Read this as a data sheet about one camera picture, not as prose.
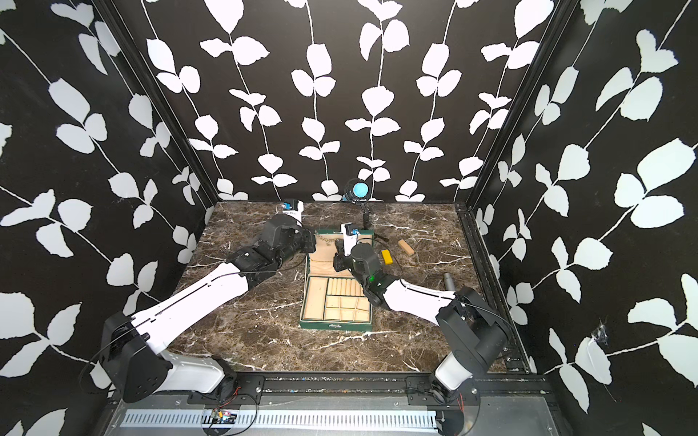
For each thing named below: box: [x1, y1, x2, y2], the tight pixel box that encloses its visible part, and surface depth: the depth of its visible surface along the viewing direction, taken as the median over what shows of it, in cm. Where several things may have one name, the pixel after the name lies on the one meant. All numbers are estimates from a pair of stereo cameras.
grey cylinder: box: [443, 272, 456, 292], surface depth 97 cm
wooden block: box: [398, 238, 416, 257], surface depth 109 cm
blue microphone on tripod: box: [342, 178, 371, 231], surface depth 94 cm
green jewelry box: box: [299, 229, 374, 332], surface depth 88 cm
